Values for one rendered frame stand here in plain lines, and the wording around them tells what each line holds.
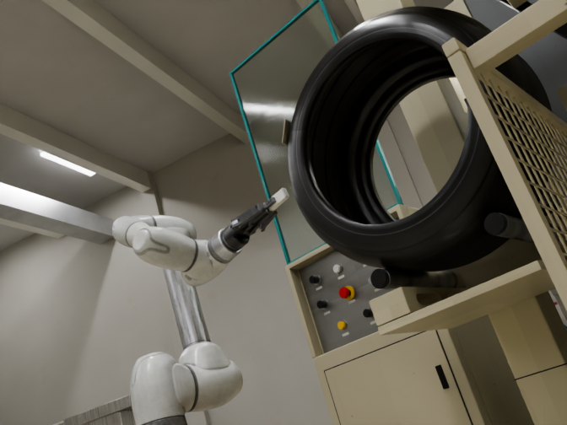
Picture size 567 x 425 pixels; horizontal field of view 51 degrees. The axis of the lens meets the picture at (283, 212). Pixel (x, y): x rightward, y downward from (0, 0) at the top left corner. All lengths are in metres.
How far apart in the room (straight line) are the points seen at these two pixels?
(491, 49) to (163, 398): 1.51
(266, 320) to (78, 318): 4.10
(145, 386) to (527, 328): 1.13
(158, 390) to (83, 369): 10.45
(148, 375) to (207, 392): 0.21
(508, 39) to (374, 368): 1.54
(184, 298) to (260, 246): 8.28
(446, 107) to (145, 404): 1.25
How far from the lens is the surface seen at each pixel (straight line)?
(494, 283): 1.22
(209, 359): 2.09
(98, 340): 12.20
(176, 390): 1.99
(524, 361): 1.60
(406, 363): 2.06
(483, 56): 0.75
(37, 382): 13.19
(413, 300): 1.32
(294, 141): 1.47
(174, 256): 1.70
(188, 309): 2.18
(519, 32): 0.74
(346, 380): 2.19
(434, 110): 1.75
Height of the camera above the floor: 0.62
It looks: 21 degrees up
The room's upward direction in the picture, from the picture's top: 17 degrees counter-clockwise
